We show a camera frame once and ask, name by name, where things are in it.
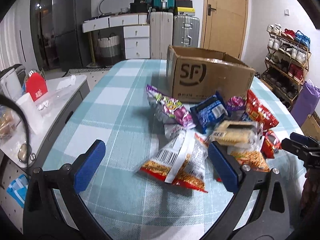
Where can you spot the large red snack bag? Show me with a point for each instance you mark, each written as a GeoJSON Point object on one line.
{"type": "Point", "coordinates": [260, 112]}

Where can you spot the white paper sheet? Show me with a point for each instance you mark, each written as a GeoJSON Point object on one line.
{"type": "Point", "coordinates": [66, 82]}

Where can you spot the white suitcase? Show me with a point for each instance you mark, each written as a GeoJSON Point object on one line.
{"type": "Point", "coordinates": [161, 35]}

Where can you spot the blue snack packet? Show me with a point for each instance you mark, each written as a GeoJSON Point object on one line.
{"type": "Point", "coordinates": [210, 112]}

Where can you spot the blue white packet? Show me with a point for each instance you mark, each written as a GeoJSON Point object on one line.
{"type": "Point", "coordinates": [17, 191]}

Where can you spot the purple gift bag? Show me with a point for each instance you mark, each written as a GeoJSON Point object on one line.
{"type": "Point", "coordinates": [305, 102]}

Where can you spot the wooden shoe rack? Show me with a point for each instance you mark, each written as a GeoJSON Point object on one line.
{"type": "Point", "coordinates": [305, 55]}

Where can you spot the striped laundry basket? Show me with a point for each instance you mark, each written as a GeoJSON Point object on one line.
{"type": "Point", "coordinates": [108, 46]}

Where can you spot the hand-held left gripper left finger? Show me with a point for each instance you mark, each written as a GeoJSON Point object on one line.
{"type": "Point", "coordinates": [90, 164]}

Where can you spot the wooden door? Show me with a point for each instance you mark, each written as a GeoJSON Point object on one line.
{"type": "Point", "coordinates": [225, 17]}

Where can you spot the black bag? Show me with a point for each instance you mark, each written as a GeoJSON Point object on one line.
{"type": "Point", "coordinates": [140, 1]}

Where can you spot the large purple snack bag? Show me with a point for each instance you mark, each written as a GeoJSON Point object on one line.
{"type": "Point", "coordinates": [172, 107]}

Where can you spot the white desk with drawers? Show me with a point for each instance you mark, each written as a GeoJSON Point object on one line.
{"type": "Point", "coordinates": [135, 37]}

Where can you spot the teal checkered tablecloth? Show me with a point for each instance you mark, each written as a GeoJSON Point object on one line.
{"type": "Point", "coordinates": [120, 110]}

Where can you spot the silver suitcase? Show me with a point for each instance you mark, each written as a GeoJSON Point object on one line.
{"type": "Point", "coordinates": [186, 31]}

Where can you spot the white kettle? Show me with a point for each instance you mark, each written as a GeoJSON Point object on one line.
{"type": "Point", "coordinates": [10, 82]}

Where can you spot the red paper gift bag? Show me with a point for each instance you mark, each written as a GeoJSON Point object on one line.
{"type": "Point", "coordinates": [36, 87]}

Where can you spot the oval white framed mirror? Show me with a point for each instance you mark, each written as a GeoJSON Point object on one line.
{"type": "Point", "coordinates": [102, 1]}

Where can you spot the small purple snack packet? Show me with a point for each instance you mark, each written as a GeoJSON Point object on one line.
{"type": "Point", "coordinates": [236, 103]}

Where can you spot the small cardboard box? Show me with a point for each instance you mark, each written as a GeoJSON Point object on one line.
{"type": "Point", "coordinates": [312, 127]}

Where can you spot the dark glass sliding door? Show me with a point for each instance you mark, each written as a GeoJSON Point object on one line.
{"type": "Point", "coordinates": [43, 30]}

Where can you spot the clear plastic wrapper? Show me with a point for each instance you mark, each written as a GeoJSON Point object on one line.
{"type": "Point", "coordinates": [43, 105]}

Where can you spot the collection of shoes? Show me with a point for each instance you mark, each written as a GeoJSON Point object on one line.
{"type": "Point", "coordinates": [295, 52]}

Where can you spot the yellow black box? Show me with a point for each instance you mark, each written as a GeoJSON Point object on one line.
{"type": "Point", "coordinates": [185, 11]}

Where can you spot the patterned floor rug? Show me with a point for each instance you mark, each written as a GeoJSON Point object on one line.
{"type": "Point", "coordinates": [85, 70]}

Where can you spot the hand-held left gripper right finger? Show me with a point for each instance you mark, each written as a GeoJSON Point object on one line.
{"type": "Point", "coordinates": [222, 165]}

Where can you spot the white earbuds case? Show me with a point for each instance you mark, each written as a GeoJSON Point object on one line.
{"type": "Point", "coordinates": [23, 153]}

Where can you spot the grey white side cabinet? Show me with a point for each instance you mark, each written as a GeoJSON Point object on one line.
{"type": "Point", "coordinates": [62, 97]}

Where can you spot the clear yellow cracker packet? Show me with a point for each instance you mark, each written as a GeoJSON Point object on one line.
{"type": "Point", "coordinates": [235, 132]}

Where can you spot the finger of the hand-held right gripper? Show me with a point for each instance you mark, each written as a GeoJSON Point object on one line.
{"type": "Point", "coordinates": [295, 147]}
{"type": "Point", "coordinates": [300, 137]}

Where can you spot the small red snack packet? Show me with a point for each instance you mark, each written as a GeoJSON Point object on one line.
{"type": "Point", "coordinates": [271, 143]}

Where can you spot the white orange noodle snack bag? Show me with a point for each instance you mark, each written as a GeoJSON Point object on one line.
{"type": "Point", "coordinates": [175, 162]}

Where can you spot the brown cardboard box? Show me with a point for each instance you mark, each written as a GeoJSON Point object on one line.
{"type": "Point", "coordinates": [212, 80]}

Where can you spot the person's right forearm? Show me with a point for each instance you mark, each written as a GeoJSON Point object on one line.
{"type": "Point", "coordinates": [310, 192]}

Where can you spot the grey refrigerator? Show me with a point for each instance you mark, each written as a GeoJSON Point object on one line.
{"type": "Point", "coordinates": [71, 27]}

